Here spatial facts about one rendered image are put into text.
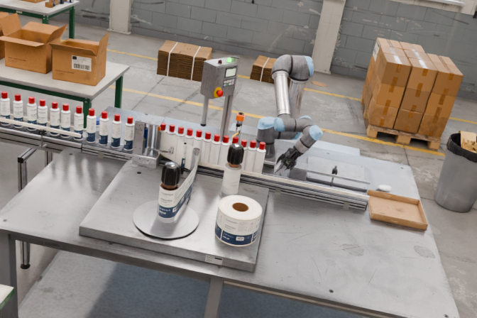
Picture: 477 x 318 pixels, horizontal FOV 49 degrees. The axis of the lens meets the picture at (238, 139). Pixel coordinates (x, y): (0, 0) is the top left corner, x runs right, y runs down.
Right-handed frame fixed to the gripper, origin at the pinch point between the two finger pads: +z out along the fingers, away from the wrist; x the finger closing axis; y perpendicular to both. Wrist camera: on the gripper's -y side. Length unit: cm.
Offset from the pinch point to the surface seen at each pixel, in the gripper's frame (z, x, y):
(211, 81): -18, -59, 0
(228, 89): -17, -49, -9
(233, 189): 8.7, -18.3, 31.3
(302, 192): -1.6, 18.4, 4.6
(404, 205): -29, 71, -9
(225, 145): 5.8, -31.7, 1.8
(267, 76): 88, 17, -425
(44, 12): 150, -234, -287
